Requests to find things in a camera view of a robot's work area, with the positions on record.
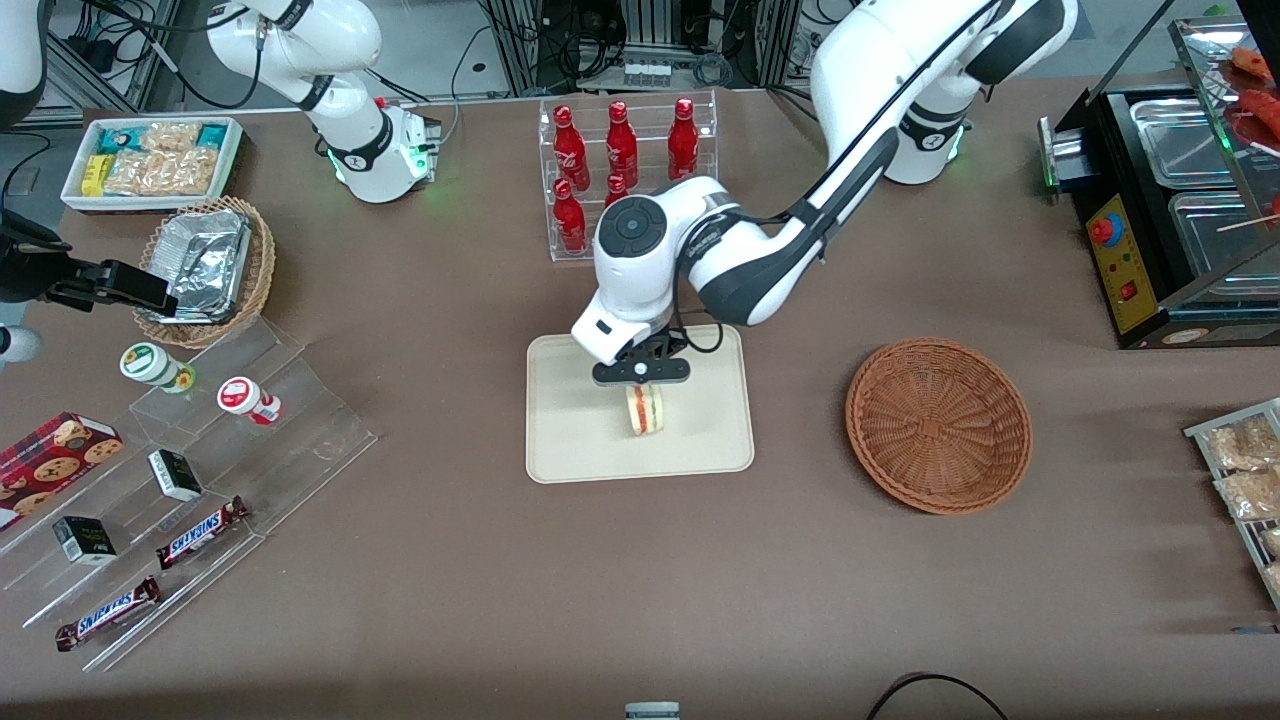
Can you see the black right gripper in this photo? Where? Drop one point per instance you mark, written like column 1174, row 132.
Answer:
column 28, row 268

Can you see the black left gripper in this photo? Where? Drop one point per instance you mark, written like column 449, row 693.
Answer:
column 658, row 347

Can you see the layered sandwich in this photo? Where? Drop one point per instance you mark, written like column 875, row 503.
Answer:
column 646, row 410

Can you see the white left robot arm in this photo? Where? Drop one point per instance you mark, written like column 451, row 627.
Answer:
column 650, row 260

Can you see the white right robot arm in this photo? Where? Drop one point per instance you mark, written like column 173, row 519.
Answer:
column 365, row 150

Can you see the cream plastic tray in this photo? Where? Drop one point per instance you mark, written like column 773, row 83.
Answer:
column 570, row 440

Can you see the aluminium foil tray stack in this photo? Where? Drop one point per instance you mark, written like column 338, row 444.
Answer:
column 205, row 260

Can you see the light wicker basket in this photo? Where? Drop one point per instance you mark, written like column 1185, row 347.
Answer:
column 258, row 270

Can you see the brown wicker basket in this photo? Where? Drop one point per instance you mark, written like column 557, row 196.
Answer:
column 940, row 425

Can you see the metal snack rack tray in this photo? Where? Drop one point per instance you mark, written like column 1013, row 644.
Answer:
column 1200, row 432

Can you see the green lid sunflower jar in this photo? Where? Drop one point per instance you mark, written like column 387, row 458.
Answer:
column 150, row 365

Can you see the white plastic snack bin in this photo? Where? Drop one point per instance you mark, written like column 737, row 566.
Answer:
column 75, row 190

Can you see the yellow snack packet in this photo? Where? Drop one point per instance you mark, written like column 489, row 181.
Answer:
column 94, row 175

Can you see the clear cracker bag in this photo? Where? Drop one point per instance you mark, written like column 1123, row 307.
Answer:
column 170, row 136
column 190, row 172
column 135, row 175

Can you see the teal snack packet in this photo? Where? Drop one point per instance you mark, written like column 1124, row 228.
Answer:
column 120, row 140
column 212, row 135

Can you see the red cola bottle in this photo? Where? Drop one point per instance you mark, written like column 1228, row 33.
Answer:
column 570, row 218
column 683, row 138
column 616, row 190
column 568, row 145
column 622, row 142

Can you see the red lid white jar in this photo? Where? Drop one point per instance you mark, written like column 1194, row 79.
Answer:
column 245, row 398

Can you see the red tartan cookie box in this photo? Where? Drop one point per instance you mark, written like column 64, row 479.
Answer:
column 55, row 465

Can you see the small black box white label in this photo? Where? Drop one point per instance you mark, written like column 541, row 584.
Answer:
column 176, row 475

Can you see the clear acrylic stepped shelf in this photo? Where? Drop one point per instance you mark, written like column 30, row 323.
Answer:
column 300, row 440

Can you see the black box with gold print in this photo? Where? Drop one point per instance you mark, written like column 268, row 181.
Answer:
column 85, row 540

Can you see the clear acrylic bottle rack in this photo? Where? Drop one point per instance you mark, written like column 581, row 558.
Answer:
column 650, row 110

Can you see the Snickers chocolate bar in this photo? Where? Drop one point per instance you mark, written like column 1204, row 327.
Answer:
column 200, row 532
column 105, row 613

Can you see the white power strip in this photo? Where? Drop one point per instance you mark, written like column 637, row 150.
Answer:
column 655, row 74

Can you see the small grey white device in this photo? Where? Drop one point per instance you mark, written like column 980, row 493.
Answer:
column 652, row 711

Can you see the black food warmer appliance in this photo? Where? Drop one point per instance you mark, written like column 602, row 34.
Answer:
column 1125, row 270

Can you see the stainless steel pan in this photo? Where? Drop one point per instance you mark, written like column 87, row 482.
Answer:
column 1180, row 140
column 1215, row 235

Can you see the clear nut snack bag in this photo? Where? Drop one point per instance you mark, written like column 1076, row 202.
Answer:
column 1250, row 495
column 1240, row 445
column 1272, row 542

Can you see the wooden skewer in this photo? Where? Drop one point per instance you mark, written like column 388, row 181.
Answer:
column 1250, row 222

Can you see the red sausage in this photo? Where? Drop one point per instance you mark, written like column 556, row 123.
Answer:
column 1253, row 64
column 1262, row 108

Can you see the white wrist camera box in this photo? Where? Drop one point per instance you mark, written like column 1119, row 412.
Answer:
column 603, row 335

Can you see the aluminium frame rack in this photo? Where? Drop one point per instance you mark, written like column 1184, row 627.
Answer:
column 520, row 40

